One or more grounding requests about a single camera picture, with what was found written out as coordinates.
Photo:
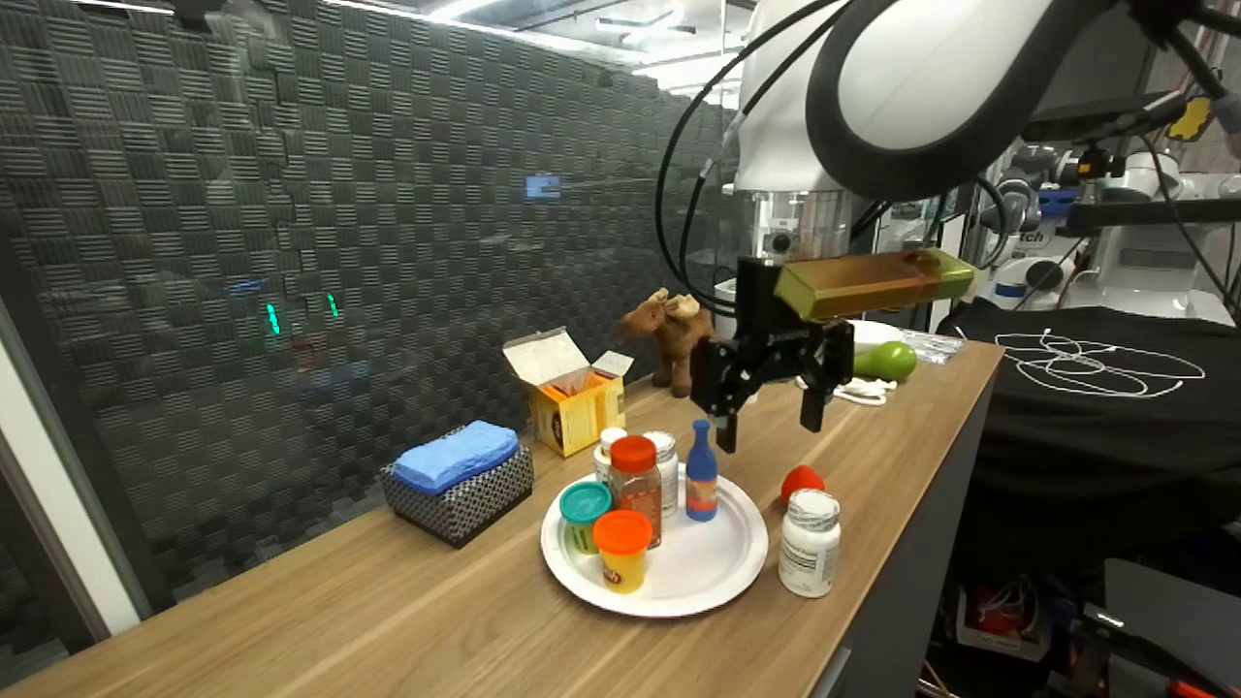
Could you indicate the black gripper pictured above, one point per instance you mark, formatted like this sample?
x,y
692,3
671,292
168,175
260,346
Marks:
x,y
761,343

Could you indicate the blue toy bottle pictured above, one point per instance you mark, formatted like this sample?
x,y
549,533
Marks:
x,y
703,477

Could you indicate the white pill bottle dark label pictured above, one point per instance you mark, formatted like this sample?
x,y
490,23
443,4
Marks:
x,y
670,468

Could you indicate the orange lid dough tub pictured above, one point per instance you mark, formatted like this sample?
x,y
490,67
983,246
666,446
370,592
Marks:
x,y
621,543

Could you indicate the teal lid dough tub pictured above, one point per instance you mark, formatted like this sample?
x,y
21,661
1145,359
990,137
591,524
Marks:
x,y
583,507

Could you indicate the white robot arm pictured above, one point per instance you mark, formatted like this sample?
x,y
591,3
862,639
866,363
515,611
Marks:
x,y
931,78

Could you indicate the white paper plate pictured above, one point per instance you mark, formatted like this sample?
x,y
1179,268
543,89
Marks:
x,y
703,564

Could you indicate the red toy ball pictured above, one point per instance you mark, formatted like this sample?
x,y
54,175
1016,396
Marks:
x,y
799,483

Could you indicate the green toy fruit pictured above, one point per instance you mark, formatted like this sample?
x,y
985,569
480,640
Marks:
x,y
891,363

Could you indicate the brown moose plush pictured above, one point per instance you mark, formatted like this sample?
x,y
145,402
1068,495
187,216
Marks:
x,y
666,331

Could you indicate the large blue label pill bottle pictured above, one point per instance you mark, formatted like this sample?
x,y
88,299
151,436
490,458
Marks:
x,y
813,547

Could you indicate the white bowl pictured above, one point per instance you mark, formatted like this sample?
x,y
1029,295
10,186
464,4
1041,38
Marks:
x,y
931,339

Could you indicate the open yellow cardboard box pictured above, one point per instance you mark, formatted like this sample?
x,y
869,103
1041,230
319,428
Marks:
x,y
569,407

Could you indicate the blue folded cloth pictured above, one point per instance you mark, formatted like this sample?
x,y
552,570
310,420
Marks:
x,y
450,455

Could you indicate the grey woven box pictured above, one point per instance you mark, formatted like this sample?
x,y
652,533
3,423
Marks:
x,y
458,509

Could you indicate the black cloth cover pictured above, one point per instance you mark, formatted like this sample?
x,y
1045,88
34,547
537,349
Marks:
x,y
1112,438

